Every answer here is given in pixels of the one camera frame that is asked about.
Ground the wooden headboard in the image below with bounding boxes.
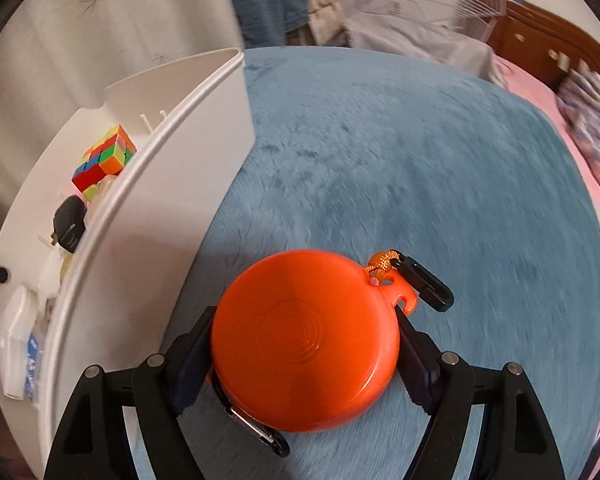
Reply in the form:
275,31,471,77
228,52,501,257
487,0,600,101

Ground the white plastic storage bin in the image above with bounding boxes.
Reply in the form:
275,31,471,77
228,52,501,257
0,47,257,480

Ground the white cloth bag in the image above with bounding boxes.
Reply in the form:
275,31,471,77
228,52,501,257
300,0,351,46

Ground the white wire rack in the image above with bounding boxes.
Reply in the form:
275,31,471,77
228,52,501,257
450,0,508,41

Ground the purple patterned blanket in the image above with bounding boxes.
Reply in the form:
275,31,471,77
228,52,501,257
555,67,600,186

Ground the black power adapter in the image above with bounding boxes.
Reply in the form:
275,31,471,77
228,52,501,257
52,195,88,253

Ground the clear plastic box with card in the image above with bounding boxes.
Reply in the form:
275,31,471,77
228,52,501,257
0,285,48,403

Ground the blue hanging cloth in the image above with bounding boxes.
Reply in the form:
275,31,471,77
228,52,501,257
224,0,312,47

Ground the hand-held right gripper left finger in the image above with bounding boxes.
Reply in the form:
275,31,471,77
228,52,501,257
44,306,218,480

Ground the blue plush towel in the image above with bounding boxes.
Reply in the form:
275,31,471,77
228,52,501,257
130,46,600,480

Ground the orange round case with clip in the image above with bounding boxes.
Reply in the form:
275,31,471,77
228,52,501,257
207,248,455,458

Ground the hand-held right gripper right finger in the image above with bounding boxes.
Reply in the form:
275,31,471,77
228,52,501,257
397,316,566,480

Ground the colourful magic cube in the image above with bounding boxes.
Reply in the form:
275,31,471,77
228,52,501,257
71,125,137,193

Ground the grey garment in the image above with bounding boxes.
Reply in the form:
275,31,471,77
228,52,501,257
342,0,506,88

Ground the pink bed sheet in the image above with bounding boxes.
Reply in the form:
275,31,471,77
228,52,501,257
490,55,600,221

